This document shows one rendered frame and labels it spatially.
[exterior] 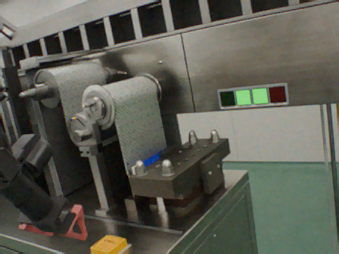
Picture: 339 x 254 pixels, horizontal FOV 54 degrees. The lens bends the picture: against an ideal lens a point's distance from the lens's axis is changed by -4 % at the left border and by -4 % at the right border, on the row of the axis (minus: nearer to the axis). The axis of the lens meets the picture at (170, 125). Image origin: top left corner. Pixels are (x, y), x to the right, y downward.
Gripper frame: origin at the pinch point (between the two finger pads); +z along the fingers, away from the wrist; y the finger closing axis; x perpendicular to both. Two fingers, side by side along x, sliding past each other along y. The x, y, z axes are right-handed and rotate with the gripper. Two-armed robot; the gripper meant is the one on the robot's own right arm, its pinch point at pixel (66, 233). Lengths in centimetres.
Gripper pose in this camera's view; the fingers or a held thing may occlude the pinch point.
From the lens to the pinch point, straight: 78.7
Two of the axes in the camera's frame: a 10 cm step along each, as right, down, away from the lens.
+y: -8.8, 0.7, 4.7
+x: -2.9, 7.0, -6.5
